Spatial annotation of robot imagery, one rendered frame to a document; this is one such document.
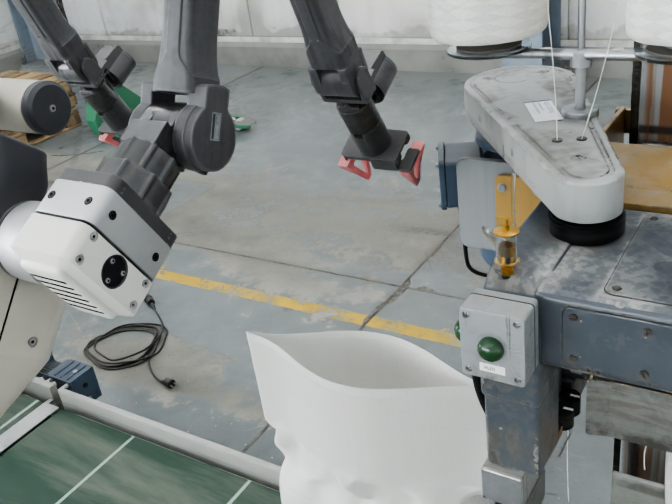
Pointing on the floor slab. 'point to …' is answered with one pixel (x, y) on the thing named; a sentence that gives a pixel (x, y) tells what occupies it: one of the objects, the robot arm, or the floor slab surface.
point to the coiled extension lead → (136, 352)
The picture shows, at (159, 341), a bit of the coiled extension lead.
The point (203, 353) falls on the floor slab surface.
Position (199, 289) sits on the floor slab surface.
